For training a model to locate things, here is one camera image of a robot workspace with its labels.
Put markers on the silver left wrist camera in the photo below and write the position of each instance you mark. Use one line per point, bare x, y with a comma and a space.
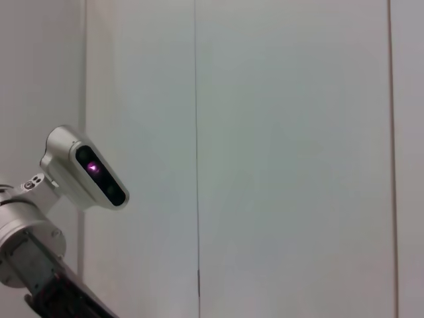
66, 155

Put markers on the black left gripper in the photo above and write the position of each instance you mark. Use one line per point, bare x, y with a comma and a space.
56, 291

